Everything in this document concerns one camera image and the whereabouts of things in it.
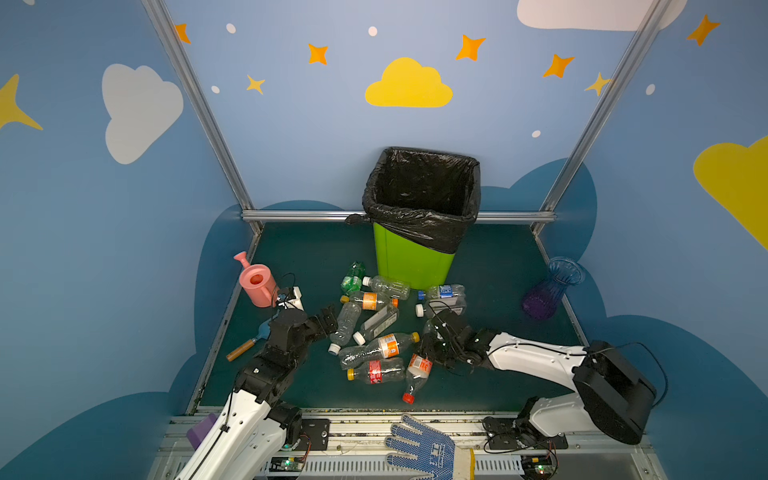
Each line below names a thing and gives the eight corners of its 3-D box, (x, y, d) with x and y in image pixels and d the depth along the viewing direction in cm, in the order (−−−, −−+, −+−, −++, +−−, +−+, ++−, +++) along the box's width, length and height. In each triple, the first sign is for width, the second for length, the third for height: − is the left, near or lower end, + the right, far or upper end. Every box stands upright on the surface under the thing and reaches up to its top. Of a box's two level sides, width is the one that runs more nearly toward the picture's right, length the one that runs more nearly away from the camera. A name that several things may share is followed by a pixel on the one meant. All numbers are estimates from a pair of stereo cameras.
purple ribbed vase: (519, 314, 99) (546, 278, 83) (526, 291, 105) (553, 253, 89) (547, 327, 96) (581, 291, 80) (553, 303, 102) (585, 265, 86)
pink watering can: (255, 313, 97) (242, 294, 89) (245, 275, 107) (232, 255, 98) (283, 302, 100) (273, 283, 91) (270, 266, 110) (260, 245, 101)
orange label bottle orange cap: (351, 310, 97) (350, 305, 94) (352, 296, 100) (351, 292, 98) (399, 310, 97) (399, 306, 95) (398, 297, 100) (399, 292, 98)
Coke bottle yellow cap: (349, 391, 81) (347, 387, 78) (346, 370, 85) (345, 366, 82) (405, 379, 83) (406, 374, 80) (400, 359, 87) (401, 354, 84)
